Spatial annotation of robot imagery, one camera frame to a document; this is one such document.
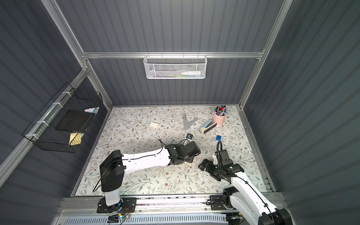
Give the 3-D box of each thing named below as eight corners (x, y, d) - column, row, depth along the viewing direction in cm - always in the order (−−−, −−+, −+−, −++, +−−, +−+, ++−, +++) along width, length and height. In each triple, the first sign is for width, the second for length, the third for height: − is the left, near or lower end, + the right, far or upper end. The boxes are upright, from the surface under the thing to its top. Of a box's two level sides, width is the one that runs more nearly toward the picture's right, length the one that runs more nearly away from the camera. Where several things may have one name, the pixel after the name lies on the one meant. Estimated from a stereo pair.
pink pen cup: (213, 125, 110) (216, 114, 99) (211, 117, 115) (214, 105, 105) (223, 125, 110) (227, 114, 99) (221, 117, 115) (225, 105, 105)
